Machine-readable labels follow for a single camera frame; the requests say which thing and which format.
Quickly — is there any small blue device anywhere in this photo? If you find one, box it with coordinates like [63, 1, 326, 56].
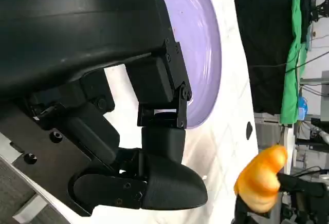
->
[298, 96, 308, 120]

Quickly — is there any green cloth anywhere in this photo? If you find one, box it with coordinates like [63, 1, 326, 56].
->
[279, 0, 309, 125]

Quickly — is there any lilac plate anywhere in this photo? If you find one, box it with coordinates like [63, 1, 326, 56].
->
[151, 0, 222, 130]

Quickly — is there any black machine frame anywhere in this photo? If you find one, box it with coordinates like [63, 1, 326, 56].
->
[295, 117, 329, 155]

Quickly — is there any thin black cable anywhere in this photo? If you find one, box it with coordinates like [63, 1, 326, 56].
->
[248, 51, 329, 74]

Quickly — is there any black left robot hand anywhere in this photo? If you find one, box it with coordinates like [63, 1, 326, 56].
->
[0, 0, 208, 217]

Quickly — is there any white metal frame post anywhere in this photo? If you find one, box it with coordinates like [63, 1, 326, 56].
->
[282, 125, 296, 174]

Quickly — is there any black backdrop cloth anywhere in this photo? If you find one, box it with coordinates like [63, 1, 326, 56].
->
[230, 0, 313, 116]

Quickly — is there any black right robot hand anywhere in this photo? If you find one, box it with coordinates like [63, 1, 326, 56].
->
[232, 172, 329, 224]

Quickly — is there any orange white toy bread roll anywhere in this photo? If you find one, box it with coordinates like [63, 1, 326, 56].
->
[233, 144, 288, 213]

